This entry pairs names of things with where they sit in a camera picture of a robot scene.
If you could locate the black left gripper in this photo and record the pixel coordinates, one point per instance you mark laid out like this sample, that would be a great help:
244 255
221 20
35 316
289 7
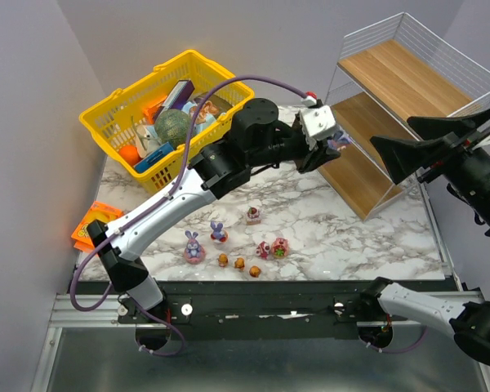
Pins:
314 154

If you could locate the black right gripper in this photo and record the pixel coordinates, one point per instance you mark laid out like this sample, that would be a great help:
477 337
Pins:
447 152

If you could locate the purple bunny donut toy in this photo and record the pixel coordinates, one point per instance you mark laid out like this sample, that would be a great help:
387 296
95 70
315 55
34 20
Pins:
339 140

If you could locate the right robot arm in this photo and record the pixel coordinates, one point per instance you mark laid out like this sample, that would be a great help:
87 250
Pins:
463 317

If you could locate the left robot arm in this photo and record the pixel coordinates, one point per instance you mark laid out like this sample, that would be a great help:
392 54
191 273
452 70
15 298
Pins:
256 138

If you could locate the strawberry cake toy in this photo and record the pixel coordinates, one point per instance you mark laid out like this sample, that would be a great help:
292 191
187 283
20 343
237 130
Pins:
253 216

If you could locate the pink strawberry donut toy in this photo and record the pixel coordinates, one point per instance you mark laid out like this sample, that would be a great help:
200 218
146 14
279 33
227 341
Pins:
279 248

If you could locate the red white clown toy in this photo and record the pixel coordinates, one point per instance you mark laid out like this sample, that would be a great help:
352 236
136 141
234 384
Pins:
263 250

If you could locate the chips bag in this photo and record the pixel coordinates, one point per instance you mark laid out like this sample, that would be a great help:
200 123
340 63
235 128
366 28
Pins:
210 112

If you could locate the small purple bunny toy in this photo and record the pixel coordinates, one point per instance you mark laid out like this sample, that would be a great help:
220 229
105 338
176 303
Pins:
219 234

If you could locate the orange bear toy right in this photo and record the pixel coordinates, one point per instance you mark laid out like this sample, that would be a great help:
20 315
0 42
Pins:
255 271

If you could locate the orange bear toy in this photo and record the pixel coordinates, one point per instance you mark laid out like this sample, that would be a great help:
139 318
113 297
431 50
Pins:
255 271
223 260
239 264

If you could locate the orange bear toy middle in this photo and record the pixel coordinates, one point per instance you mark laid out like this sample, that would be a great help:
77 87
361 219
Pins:
239 264

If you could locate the orange bear toy left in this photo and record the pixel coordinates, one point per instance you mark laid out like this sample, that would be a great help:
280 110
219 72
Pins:
223 260

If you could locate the green netted melon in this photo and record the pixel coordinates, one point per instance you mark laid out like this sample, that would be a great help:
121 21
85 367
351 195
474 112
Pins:
171 127

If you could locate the purple box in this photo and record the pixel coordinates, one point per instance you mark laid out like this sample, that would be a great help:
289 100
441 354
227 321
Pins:
177 98

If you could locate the blue box in basket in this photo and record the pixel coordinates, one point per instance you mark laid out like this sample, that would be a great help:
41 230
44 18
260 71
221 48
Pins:
153 158

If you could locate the white bag in basket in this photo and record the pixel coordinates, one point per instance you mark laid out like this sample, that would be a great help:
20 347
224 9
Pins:
145 139

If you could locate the orange candy box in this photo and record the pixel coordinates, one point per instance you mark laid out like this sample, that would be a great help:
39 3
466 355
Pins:
151 108

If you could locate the orange ball in basket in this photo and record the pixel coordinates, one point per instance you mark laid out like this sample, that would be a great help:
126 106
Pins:
130 155

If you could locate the yellow plastic basket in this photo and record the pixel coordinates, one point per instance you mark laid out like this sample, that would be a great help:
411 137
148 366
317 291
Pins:
111 121

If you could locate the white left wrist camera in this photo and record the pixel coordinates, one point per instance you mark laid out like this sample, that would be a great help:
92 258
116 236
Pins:
318 123

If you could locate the white wire wooden shelf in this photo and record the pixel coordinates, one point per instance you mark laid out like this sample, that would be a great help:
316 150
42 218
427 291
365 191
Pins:
387 72

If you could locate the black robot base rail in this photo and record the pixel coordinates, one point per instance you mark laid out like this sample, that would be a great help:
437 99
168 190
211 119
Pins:
213 311

